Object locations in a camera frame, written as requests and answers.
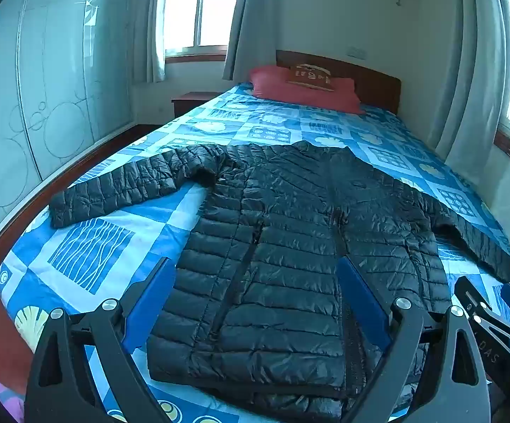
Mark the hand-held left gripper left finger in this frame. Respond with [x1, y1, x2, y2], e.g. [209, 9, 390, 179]
[26, 256, 177, 423]

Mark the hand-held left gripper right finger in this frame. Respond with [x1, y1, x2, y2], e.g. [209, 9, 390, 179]
[336, 256, 492, 423]

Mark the black puffer jacket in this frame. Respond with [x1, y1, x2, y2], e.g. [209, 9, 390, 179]
[49, 140, 510, 412]

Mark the blue patterned bedspread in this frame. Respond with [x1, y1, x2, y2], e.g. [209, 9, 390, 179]
[0, 81, 510, 423]

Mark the purple patterned cloth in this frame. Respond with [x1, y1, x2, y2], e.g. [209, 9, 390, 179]
[0, 374, 24, 421]

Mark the wooden nightstand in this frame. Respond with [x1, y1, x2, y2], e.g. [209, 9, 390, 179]
[171, 92, 222, 119]

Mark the wooden headboard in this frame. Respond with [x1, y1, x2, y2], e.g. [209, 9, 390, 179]
[275, 50, 402, 115]

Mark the red pillow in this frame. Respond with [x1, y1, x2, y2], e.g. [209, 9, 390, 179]
[248, 65, 365, 115]

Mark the small brown cushion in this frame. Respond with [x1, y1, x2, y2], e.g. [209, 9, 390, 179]
[285, 64, 337, 92]

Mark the grey curtain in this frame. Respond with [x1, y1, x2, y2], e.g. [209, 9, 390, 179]
[222, 0, 266, 81]
[426, 0, 510, 186]

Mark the frosted glass sliding wardrobe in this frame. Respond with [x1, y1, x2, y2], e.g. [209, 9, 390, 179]
[0, 0, 137, 256]

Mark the white curtain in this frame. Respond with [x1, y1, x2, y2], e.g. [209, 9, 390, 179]
[132, 0, 171, 84]

